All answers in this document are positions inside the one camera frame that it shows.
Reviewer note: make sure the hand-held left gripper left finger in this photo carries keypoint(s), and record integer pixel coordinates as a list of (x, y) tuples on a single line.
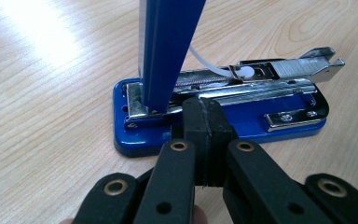
[(174, 180)]

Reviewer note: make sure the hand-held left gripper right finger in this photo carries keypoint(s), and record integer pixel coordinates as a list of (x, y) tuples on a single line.
[(251, 186)]

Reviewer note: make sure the silver staple strip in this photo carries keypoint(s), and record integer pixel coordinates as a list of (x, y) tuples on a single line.
[(298, 67)]

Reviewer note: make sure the blue stapler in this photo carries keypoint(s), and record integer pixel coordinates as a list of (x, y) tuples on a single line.
[(167, 46)]

